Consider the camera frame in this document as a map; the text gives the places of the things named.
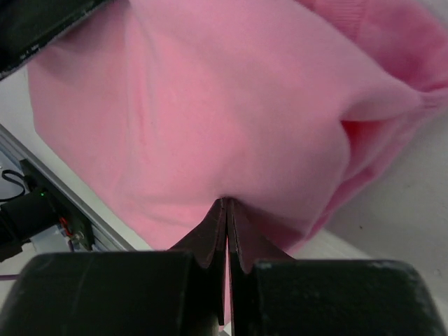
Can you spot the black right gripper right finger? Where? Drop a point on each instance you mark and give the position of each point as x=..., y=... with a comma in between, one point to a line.
x=274, y=294

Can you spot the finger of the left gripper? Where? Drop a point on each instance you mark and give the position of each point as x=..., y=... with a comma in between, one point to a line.
x=27, y=26

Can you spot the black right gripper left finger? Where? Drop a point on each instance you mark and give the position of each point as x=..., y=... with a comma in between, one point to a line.
x=179, y=291

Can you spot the pink polo shirt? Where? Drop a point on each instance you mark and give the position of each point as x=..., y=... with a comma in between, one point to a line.
x=291, y=107

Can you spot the aluminium mounting rail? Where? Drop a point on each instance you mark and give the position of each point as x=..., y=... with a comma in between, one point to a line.
x=105, y=236

